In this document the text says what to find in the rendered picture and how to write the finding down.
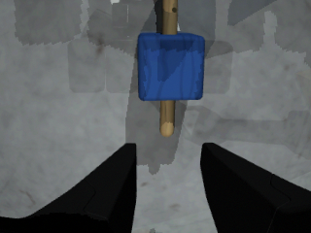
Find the dark brown wooden stick with red string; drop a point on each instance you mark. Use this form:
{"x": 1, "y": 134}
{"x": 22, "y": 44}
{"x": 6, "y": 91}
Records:
{"x": 169, "y": 27}

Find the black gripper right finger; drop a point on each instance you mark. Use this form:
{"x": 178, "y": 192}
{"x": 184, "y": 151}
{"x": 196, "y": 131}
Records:
{"x": 244, "y": 198}

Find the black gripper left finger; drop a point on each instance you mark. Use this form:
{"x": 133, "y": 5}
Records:
{"x": 103, "y": 202}

